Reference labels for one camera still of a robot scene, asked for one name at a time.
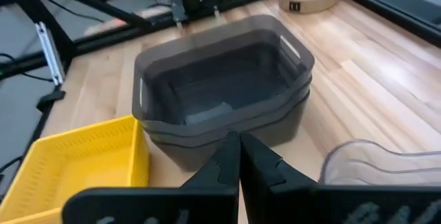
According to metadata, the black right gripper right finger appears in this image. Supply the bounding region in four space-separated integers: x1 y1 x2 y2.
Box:
240 131 441 224

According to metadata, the yellow slotted plastic basket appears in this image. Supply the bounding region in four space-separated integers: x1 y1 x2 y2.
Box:
0 114 151 224

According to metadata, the silver metal bracket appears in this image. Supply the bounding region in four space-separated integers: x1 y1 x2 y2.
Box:
34 21 65 86

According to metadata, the grey translucent plastic basket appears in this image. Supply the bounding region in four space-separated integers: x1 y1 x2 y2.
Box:
151 89 311 172
132 14 316 139
143 75 313 149

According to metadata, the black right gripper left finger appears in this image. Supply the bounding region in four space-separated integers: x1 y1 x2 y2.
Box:
61 130 241 224

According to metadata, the clear plastic basket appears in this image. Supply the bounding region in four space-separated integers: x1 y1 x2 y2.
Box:
340 160 441 187
319 139 441 187

